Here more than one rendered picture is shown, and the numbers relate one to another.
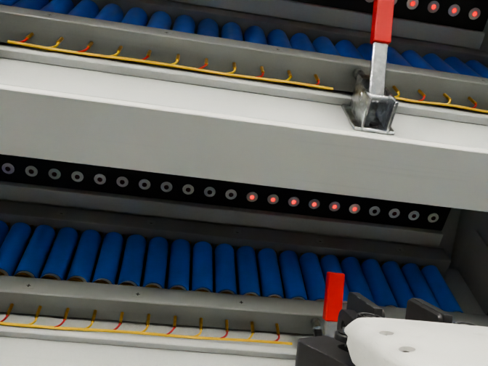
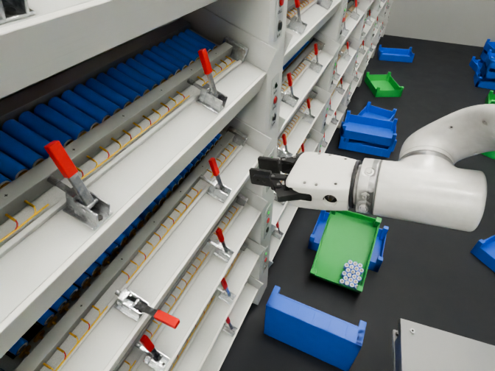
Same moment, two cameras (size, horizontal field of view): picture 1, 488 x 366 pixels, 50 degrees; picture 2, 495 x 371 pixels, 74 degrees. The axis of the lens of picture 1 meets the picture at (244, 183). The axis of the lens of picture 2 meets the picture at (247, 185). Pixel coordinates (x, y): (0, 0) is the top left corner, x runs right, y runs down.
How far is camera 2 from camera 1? 0.40 m
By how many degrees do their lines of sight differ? 60
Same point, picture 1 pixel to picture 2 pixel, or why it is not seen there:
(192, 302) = (170, 206)
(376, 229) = not seen: hidden behind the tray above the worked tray
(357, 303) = (258, 171)
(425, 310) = (269, 160)
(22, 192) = not seen: hidden behind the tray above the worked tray
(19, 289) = (121, 263)
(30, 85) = (132, 192)
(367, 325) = (296, 182)
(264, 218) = not seen: hidden behind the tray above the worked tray
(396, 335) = (306, 182)
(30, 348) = (146, 273)
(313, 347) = (284, 195)
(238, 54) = (153, 104)
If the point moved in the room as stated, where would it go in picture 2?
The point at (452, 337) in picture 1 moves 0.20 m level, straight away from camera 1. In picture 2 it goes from (312, 174) to (241, 118)
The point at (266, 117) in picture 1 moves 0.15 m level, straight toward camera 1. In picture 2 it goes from (197, 131) to (288, 165)
